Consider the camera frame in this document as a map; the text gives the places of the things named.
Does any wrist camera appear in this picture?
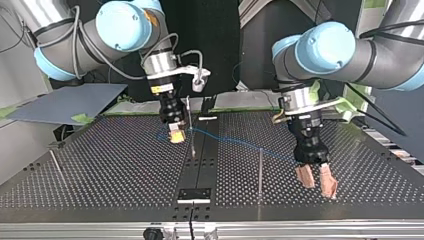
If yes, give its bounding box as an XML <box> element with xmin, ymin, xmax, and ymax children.
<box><xmin>283</xmin><ymin>97</ymin><xmax>349</xmax><ymax>117</ymax></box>
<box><xmin>146</xmin><ymin>65</ymin><xmax>212</xmax><ymax>94</ymax></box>

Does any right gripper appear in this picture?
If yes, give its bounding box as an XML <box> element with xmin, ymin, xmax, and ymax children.
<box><xmin>147</xmin><ymin>75</ymin><xmax>188</xmax><ymax>145</ymax></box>

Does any metal post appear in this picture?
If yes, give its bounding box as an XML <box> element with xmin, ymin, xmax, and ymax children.
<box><xmin>185</xmin><ymin>95</ymin><xmax>197</xmax><ymax>158</ymax></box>
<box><xmin>48</xmin><ymin>149</ymin><xmax>66</xmax><ymax>182</ymax></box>
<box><xmin>257</xmin><ymin>148</ymin><xmax>265</xmax><ymax>205</ymax></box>

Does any black panel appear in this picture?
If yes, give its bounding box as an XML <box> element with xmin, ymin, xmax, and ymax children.
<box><xmin>66</xmin><ymin>0</ymin><xmax>363</xmax><ymax>102</ymax></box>

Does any connector holder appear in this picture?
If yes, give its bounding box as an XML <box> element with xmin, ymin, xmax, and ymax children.
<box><xmin>177</xmin><ymin>187</ymin><xmax>212</xmax><ymax>205</ymax></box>

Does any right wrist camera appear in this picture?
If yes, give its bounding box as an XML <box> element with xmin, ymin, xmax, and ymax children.
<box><xmin>146</xmin><ymin>65</ymin><xmax>212</xmax><ymax>94</ymax></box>

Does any blue cable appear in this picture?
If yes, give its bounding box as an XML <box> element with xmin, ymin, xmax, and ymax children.
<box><xmin>155</xmin><ymin>124</ymin><xmax>298</xmax><ymax>164</ymax></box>

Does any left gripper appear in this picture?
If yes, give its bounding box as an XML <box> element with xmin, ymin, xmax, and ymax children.
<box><xmin>286</xmin><ymin>111</ymin><xmax>340</xmax><ymax>200</ymax></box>

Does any black cable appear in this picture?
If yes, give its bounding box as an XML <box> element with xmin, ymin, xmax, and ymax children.
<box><xmin>345</xmin><ymin>82</ymin><xmax>408</xmax><ymax>137</ymax></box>
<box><xmin>70</xmin><ymin>5</ymin><xmax>148</xmax><ymax>82</ymax></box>

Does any grey board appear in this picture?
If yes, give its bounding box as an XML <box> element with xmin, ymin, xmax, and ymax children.
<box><xmin>7</xmin><ymin>82</ymin><xmax>129</xmax><ymax>126</ymax></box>

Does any black knob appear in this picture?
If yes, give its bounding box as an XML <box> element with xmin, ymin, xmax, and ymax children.
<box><xmin>143</xmin><ymin>227</ymin><xmax>165</xmax><ymax>240</ymax></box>

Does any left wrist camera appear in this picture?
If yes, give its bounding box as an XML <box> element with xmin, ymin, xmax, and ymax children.
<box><xmin>283</xmin><ymin>97</ymin><xmax>349</xmax><ymax>117</ymax></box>

